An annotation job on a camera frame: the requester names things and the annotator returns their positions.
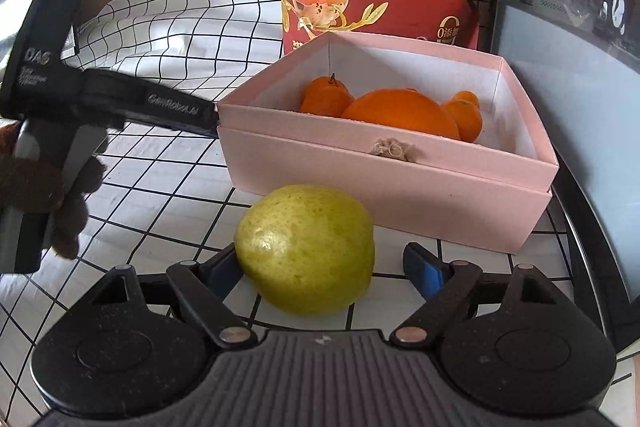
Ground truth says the large yellow-green guava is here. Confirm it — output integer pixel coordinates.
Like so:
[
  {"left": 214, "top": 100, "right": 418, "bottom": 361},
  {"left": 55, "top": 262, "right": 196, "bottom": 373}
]
[{"left": 233, "top": 184, "right": 375, "bottom": 315}]

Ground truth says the gloved left hand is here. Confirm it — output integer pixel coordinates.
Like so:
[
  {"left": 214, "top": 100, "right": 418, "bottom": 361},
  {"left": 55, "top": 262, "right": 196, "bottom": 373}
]
[{"left": 1, "top": 122, "right": 105, "bottom": 260}]

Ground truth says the white grid tablecloth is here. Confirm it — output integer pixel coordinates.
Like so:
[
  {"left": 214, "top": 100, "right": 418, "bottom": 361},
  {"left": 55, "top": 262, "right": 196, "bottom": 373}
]
[{"left": 1, "top": 0, "right": 639, "bottom": 426}]

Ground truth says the pink cardboard box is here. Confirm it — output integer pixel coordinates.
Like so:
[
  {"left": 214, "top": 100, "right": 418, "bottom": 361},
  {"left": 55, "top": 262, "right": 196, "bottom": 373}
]
[{"left": 217, "top": 32, "right": 559, "bottom": 254}]

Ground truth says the small orange mandarin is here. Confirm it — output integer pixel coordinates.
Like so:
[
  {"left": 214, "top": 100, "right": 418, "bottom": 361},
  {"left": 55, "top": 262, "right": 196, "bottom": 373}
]
[{"left": 442, "top": 91, "right": 483, "bottom": 143}]

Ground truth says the orange in pink box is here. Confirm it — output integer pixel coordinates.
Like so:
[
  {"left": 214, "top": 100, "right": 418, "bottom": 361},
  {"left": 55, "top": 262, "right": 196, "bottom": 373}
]
[{"left": 342, "top": 89, "right": 460, "bottom": 140}]

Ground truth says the small mandarin in box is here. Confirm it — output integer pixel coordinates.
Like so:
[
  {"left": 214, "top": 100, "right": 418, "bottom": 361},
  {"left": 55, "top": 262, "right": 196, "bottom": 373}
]
[{"left": 299, "top": 75, "right": 355, "bottom": 117}]

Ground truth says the black computer case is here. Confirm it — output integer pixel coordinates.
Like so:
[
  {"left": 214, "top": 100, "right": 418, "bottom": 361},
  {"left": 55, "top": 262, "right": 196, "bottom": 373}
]
[{"left": 492, "top": 0, "right": 639, "bottom": 350}]

